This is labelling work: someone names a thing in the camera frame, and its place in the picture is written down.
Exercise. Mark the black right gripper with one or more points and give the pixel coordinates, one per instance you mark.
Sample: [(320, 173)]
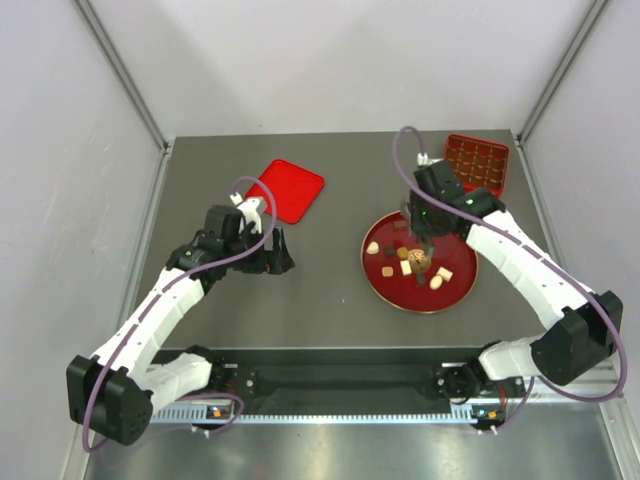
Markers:
[(419, 227)]

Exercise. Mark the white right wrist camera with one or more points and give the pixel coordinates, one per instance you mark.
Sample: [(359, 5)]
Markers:
[(423, 160)]

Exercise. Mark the white heart chocolate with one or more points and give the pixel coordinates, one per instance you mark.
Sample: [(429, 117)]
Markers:
[(372, 248)]

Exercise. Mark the white oval chocolate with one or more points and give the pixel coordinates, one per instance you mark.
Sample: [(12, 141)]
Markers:
[(436, 282)]

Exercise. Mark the red rectangular lid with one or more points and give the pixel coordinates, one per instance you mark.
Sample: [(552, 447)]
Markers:
[(293, 187)]

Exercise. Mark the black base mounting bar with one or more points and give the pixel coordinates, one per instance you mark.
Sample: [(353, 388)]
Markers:
[(340, 381)]

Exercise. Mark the metal serving tongs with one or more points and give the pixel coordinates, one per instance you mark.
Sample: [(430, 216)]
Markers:
[(426, 244)]

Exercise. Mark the white block chocolate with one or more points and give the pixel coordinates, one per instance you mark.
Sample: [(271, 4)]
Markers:
[(445, 274)]

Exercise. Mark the white rectangular chocolate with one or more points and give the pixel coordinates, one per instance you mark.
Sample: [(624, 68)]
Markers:
[(405, 267)]

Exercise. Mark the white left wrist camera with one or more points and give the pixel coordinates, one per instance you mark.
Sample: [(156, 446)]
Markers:
[(252, 208)]

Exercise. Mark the red compartment chocolate box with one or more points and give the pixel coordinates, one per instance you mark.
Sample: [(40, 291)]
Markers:
[(478, 163)]

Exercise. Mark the round dark red plate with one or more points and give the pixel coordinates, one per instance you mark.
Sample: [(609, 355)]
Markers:
[(403, 292)]

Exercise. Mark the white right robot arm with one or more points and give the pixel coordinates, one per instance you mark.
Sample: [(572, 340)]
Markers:
[(581, 327)]

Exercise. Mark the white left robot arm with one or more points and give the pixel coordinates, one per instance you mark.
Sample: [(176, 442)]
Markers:
[(150, 320)]

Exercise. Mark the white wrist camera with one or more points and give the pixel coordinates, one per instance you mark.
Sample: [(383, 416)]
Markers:
[(423, 160), (252, 208)]

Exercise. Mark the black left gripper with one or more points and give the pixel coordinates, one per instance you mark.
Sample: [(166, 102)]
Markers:
[(276, 261)]

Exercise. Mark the golden ridged chocolate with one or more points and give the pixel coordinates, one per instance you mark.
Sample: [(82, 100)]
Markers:
[(402, 253)]

